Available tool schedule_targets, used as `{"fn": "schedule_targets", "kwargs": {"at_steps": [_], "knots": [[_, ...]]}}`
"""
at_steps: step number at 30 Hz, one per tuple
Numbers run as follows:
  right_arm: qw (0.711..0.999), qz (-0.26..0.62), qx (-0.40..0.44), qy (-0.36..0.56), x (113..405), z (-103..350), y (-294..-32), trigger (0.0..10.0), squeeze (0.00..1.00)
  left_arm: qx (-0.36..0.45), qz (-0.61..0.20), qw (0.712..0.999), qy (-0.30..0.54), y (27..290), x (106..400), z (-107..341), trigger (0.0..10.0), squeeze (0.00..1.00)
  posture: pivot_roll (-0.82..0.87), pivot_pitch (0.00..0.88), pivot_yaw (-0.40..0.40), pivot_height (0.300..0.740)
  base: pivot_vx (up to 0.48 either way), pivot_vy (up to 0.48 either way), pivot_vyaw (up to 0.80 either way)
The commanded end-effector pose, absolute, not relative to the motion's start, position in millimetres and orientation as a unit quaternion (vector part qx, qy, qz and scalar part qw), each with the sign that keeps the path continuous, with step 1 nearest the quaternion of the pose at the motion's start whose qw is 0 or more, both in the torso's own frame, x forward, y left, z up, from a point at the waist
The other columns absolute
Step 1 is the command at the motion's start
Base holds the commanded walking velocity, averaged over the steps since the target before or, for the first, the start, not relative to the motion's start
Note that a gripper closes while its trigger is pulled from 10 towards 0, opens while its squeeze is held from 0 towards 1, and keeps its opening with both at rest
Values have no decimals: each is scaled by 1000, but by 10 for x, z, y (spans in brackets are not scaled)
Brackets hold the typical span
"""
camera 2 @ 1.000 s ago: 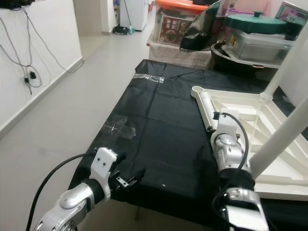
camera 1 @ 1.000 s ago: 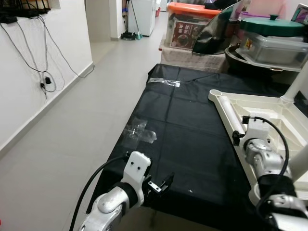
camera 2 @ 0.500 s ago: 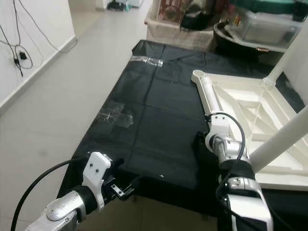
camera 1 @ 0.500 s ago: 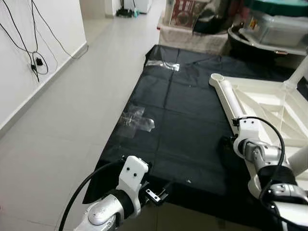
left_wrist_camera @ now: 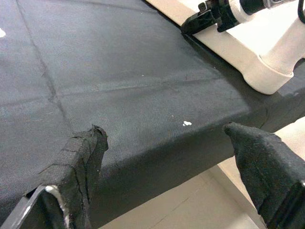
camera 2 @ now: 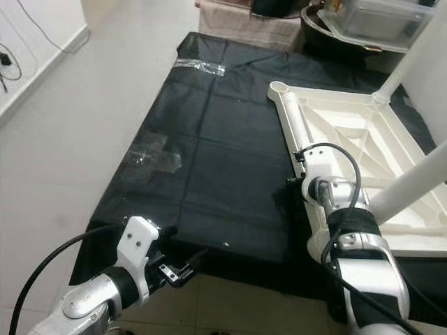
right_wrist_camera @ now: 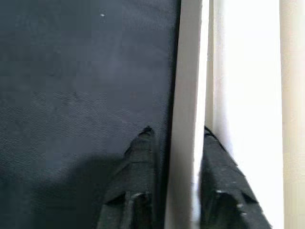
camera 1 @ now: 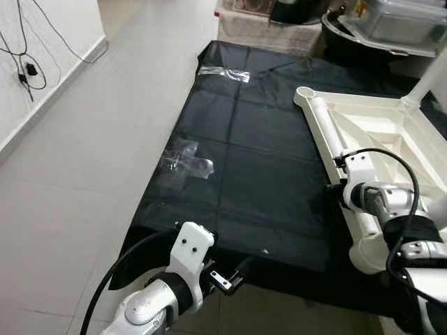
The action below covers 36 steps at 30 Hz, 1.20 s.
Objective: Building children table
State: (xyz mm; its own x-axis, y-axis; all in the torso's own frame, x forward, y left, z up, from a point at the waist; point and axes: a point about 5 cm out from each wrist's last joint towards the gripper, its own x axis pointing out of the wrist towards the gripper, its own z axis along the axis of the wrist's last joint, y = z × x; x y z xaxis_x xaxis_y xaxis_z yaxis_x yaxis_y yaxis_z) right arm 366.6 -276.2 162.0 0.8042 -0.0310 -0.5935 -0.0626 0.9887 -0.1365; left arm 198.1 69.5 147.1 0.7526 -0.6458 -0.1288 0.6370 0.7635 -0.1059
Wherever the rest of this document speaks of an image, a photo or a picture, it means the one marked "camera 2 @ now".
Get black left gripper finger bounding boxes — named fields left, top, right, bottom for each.
left=161, top=250, right=210, bottom=288

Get white children table top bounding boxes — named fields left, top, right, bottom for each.
left=267, top=80, right=447, bottom=255

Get black tablecloth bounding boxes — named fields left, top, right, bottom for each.
left=70, top=31, right=447, bottom=308

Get crumpled clear tape piece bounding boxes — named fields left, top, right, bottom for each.
left=124, top=133, right=182, bottom=175

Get clear tape strip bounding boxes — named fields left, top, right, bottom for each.
left=173, top=58, right=226, bottom=76

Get black round basin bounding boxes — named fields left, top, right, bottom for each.
left=300, top=6, right=413, bottom=64

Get beige patterned bench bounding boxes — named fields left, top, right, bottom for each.
left=196, top=3, right=308, bottom=53

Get black plastic bag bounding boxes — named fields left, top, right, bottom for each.
left=251, top=0, right=312, bottom=18

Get clear plastic storage bin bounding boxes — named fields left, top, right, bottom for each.
left=318, top=0, right=434, bottom=46

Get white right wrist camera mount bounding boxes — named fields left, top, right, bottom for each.
left=295, top=150, right=339, bottom=186

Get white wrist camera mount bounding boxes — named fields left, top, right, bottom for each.
left=295, top=150, right=339, bottom=186
left=115, top=216, right=160, bottom=276

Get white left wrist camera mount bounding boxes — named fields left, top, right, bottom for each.
left=115, top=216, right=160, bottom=276

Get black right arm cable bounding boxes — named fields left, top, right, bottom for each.
left=297, top=142, right=427, bottom=335

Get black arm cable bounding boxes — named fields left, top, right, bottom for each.
left=297, top=142, right=427, bottom=335
left=8, top=223, right=126, bottom=335

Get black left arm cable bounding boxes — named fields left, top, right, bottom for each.
left=8, top=223, right=126, bottom=335

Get looped black wall cable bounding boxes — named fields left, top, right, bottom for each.
left=0, top=42, right=23, bottom=91

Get long thin black wall cable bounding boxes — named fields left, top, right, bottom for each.
left=14, top=0, right=91, bottom=53

